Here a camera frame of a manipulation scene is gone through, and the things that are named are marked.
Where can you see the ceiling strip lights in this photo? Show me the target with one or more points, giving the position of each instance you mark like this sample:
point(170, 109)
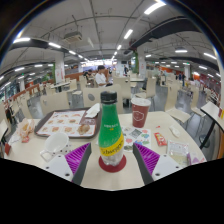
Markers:
point(153, 7)

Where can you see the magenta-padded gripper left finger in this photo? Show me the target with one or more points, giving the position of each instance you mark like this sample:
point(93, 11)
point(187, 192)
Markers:
point(78, 158)

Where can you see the beige side table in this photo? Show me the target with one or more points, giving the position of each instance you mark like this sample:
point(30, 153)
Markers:
point(2, 126)
point(211, 111)

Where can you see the green drink bottle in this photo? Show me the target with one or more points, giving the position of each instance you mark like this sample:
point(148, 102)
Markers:
point(110, 133)

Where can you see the person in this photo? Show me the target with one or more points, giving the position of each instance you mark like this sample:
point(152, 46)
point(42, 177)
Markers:
point(101, 78)

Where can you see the clear plastic bag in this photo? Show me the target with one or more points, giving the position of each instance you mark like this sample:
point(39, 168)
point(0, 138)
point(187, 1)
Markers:
point(178, 153)

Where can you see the small red sauce packet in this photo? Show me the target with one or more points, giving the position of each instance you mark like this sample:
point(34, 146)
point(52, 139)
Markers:
point(160, 139)

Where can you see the white polka dot mug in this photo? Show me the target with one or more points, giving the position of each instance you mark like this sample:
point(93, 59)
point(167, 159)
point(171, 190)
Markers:
point(56, 143)

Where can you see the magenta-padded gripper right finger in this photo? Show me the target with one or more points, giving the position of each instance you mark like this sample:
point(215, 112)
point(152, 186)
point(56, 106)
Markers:
point(146, 158)

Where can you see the crumpled food wrapper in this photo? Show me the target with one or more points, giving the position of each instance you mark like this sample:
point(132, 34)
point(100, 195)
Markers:
point(26, 130)

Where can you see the white leaflet with pink print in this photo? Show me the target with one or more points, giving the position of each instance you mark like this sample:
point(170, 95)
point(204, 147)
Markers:
point(196, 159)

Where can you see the ceiling air conditioner unit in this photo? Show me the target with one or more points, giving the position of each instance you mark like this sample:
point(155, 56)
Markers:
point(72, 36)

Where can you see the golden fried food piece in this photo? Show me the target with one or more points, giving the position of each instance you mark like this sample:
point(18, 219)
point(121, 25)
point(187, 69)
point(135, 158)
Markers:
point(84, 129)

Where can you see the brown tray with paper liner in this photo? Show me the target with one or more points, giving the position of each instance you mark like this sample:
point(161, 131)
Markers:
point(63, 121)

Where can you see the crumpled white tissue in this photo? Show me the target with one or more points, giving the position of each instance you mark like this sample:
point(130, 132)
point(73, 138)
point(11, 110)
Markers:
point(175, 131)

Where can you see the flat round red coaster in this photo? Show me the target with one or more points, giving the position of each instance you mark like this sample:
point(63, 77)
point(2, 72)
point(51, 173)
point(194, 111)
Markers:
point(103, 166)

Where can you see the beige wooden chairs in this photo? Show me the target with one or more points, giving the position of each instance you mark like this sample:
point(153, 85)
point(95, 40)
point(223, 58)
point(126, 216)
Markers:
point(55, 101)

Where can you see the white folded napkin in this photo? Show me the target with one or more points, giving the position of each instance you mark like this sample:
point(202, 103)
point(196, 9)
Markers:
point(92, 110)

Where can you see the white sticker sheet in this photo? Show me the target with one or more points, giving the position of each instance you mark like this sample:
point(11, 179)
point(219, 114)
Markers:
point(138, 135)

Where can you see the red paper cup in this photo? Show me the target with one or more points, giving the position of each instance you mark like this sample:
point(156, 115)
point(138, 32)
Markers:
point(140, 115)

